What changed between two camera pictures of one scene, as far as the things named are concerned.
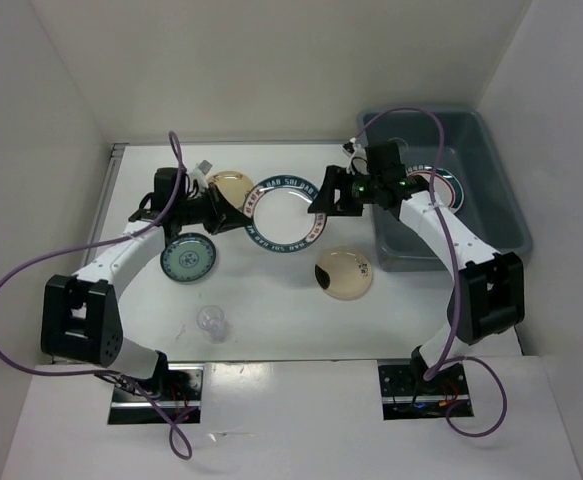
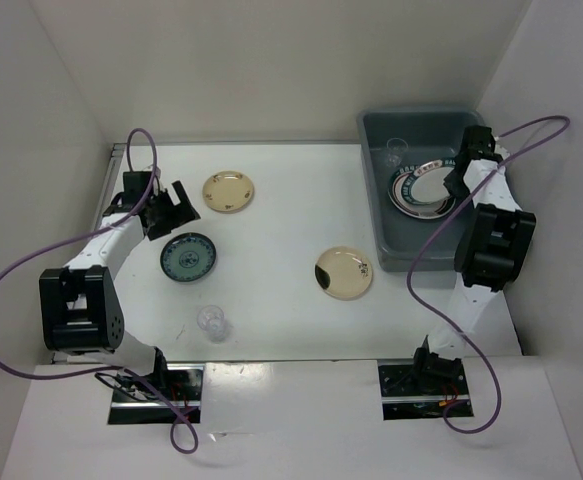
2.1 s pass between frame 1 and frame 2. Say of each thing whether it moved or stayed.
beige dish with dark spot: stayed
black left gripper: moved
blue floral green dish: stayed
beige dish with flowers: stayed
